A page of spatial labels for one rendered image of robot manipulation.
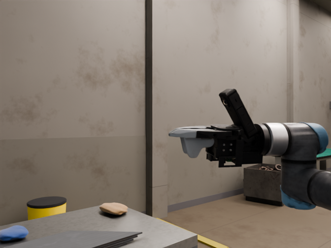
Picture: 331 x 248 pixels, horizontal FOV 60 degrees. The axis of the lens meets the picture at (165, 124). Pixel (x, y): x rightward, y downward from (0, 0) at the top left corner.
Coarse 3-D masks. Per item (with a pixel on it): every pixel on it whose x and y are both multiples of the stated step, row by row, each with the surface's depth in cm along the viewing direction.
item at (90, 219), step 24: (48, 216) 131; (72, 216) 131; (96, 216) 131; (120, 216) 131; (144, 216) 131; (0, 240) 104; (24, 240) 104; (144, 240) 104; (168, 240) 104; (192, 240) 107
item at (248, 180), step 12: (252, 168) 580; (264, 168) 542; (276, 168) 561; (252, 180) 539; (264, 180) 525; (276, 180) 511; (252, 192) 539; (264, 192) 525; (276, 192) 511; (276, 204) 519
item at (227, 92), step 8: (224, 96) 61; (232, 96) 60; (224, 104) 63; (232, 104) 60; (240, 104) 60; (232, 112) 62; (240, 112) 60; (232, 120) 64; (240, 120) 61; (248, 120) 61; (248, 128) 61; (248, 136) 62
